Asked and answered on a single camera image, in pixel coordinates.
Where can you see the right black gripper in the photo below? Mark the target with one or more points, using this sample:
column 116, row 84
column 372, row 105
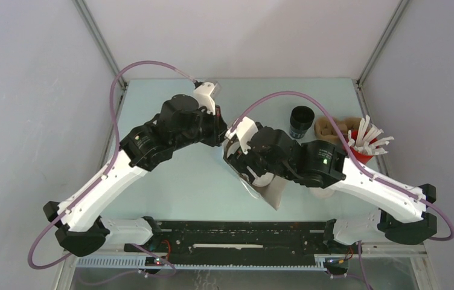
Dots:
column 240, row 159

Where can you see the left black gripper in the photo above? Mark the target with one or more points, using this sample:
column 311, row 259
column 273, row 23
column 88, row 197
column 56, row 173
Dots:
column 218, row 125

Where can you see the light blue paper bag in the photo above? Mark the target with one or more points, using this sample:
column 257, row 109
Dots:
column 271, row 194

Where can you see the red cup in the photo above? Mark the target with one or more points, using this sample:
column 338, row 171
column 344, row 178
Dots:
column 361, row 157

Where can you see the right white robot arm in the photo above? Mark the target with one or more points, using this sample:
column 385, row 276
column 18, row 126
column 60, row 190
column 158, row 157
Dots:
column 399, row 214

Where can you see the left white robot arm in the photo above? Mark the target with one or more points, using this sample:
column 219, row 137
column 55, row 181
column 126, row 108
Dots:
column 82, row 230

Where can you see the brown cardboard cup carrier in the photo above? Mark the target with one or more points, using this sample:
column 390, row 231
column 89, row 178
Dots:
column 325, row 131

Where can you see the white plastic lid on table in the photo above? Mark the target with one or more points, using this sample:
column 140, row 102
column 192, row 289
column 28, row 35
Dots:
column 322, row 193

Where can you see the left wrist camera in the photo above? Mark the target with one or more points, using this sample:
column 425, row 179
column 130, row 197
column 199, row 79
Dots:
column 205, row 93

